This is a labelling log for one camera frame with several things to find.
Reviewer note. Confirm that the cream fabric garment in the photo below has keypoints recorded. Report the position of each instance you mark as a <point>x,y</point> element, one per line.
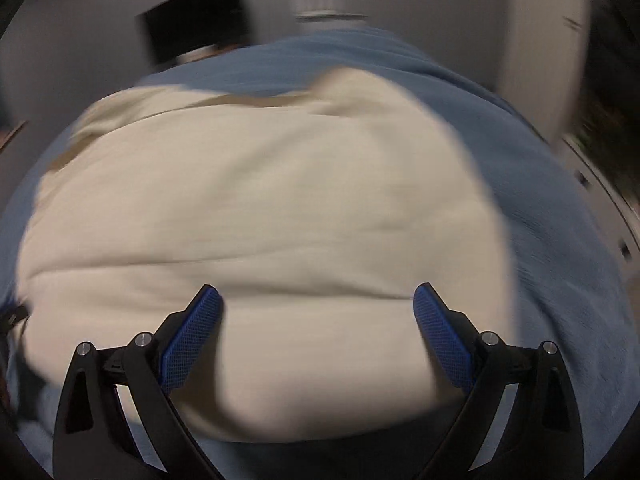
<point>275,200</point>

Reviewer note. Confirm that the black television screen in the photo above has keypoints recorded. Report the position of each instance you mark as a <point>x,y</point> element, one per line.
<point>197,17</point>

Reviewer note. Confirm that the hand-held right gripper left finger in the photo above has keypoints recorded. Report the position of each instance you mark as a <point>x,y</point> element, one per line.
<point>192,335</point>

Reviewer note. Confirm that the blue blanket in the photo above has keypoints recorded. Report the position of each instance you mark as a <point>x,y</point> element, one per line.
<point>550,240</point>

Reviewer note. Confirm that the white wall fixture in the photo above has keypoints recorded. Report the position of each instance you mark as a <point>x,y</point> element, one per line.
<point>325,7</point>

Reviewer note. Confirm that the white cabinet with dark knobs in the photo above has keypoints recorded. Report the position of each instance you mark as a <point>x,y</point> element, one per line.
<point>602,185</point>

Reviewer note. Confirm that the wooden desk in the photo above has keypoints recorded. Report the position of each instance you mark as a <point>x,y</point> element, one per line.
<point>212,52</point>

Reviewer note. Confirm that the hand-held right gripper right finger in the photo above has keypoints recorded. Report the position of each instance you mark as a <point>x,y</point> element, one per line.
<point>442,335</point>

